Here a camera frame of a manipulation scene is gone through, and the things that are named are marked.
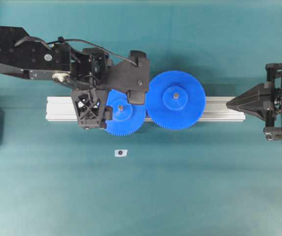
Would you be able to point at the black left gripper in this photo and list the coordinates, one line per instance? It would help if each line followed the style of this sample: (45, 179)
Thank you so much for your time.
(88, 78)

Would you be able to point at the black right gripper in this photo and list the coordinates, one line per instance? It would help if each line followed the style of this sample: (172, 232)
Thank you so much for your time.
(271, 110)

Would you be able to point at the small blue plastic gear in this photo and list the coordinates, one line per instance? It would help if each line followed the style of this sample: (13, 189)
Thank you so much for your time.
(127, 121)

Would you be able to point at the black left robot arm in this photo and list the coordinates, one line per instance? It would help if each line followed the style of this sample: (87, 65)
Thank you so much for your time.
(31, 58)

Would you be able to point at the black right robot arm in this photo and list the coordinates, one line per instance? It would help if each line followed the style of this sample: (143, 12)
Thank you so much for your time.
(264, 101)

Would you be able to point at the large blue plastic gear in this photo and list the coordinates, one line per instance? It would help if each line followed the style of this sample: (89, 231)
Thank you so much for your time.
(175, 113)

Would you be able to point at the green table mat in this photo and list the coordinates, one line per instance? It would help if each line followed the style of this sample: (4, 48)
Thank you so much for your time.
(214, 179)

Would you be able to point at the silver aluminium extrusion rail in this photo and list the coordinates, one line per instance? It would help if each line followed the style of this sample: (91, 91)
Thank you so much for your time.
(60, 108)

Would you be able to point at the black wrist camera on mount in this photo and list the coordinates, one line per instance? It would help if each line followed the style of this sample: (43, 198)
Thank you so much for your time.
(131, 80)

